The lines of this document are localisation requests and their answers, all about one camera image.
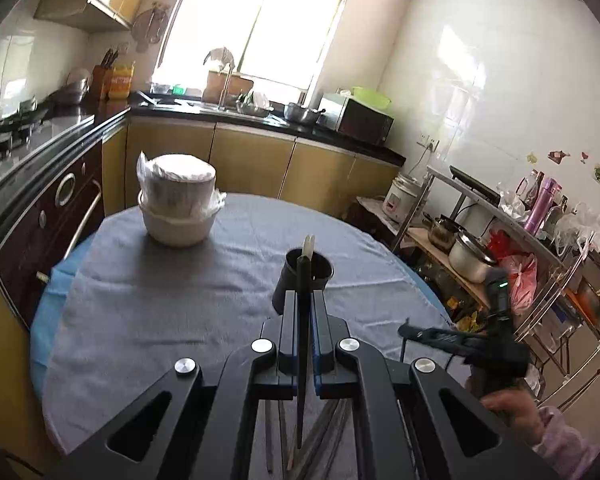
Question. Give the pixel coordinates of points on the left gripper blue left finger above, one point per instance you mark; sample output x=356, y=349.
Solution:
x=287, y=348

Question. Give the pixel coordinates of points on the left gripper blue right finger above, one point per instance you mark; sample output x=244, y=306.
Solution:
x=322, y=346

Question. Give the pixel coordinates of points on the pink right sleeve forearm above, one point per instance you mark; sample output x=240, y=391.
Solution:
x=563, y=447

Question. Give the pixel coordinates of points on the kitchen window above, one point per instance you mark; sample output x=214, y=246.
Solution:
x=277, y=44

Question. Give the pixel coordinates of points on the black kitchen countertop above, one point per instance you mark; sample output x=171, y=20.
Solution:
x=25, y=180

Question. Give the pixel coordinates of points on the person's right hand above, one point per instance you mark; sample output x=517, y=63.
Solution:
x=519, y=411

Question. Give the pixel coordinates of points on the metal storage rack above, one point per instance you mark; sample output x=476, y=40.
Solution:
x=554, y=291

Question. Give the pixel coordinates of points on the black utensil holder cup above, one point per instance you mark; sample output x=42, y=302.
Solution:
x=317, y=272

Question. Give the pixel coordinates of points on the red plastic bag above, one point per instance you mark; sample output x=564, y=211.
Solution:
x=521, y=267

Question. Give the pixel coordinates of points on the large steel pot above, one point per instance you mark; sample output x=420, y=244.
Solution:
x=469, y=258

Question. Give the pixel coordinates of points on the white plastic spoon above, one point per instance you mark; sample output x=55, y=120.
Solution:
x=308, y=247

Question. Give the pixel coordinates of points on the small steel pot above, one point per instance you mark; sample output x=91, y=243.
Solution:
x=442, y=232

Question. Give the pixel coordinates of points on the grey table cloth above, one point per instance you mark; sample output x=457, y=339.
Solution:
x=136, y=306

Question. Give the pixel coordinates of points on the purple thermos bottle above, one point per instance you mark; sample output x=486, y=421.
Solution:
x=549, y=188

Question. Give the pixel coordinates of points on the white rice cooker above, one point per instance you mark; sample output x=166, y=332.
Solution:
x=400, y=197

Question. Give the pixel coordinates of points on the white stacked bowls in plastic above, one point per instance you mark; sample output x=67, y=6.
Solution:
x=178, y=198

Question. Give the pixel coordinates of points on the yellow lower cabinets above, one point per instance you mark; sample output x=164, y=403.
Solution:
x=247, y=161

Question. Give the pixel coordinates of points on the steel pan on counter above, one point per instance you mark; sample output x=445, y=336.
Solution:
x=302, y=115

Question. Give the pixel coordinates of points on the black microwave oven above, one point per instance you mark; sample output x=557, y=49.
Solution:
x=357, y=121

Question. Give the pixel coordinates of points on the dark red built-in oven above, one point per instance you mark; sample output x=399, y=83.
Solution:
x=63, y=215

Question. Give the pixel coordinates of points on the green plastic basin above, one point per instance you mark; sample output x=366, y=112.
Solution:
x=371, y=98

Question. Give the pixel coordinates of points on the sink faucet with cloth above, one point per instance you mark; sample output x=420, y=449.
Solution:
x=218, y=80

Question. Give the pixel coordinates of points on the yellow bottle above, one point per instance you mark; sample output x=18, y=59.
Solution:
x=121, y=80

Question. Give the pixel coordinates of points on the wooden knife block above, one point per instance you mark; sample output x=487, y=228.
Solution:
x=101, y=76

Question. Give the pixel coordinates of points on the gas stove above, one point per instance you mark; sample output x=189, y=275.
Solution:
x=20, y=139

